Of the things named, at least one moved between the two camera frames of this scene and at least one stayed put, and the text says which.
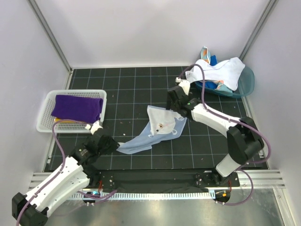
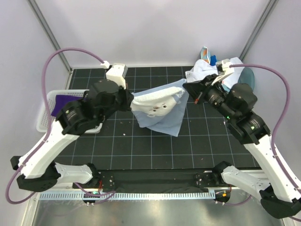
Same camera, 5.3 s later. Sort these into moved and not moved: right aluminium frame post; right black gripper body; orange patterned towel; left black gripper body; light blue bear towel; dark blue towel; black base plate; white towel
Moved: light blue bear towel; left black gripper body; right black gripper body
Not moved: right aluminium frame post; orange patterned towel; white towel; black base plate; dark blue towel
